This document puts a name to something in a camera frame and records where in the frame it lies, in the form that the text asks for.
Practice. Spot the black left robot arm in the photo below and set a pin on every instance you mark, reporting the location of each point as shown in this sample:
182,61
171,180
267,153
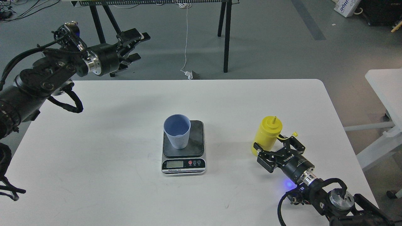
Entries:
50,77

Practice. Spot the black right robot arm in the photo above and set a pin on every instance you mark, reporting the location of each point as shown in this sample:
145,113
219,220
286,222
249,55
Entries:
329,197

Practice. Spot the digital kitchen scale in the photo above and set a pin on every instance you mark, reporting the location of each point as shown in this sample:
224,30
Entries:
190,160

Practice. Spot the white power adapter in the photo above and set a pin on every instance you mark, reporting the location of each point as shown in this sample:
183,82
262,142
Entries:
192,75

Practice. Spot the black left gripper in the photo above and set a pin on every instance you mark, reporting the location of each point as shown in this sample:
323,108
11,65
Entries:
105,58

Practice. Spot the yellow squeeze bottle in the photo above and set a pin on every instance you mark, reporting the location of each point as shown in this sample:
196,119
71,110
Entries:
267,134

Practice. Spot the white cardboard box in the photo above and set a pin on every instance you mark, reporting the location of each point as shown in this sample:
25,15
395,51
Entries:
348,8

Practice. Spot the blue plastic cup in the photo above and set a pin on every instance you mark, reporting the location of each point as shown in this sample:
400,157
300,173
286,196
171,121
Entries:
177,128

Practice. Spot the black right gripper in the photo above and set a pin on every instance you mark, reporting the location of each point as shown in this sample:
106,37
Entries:
292,163

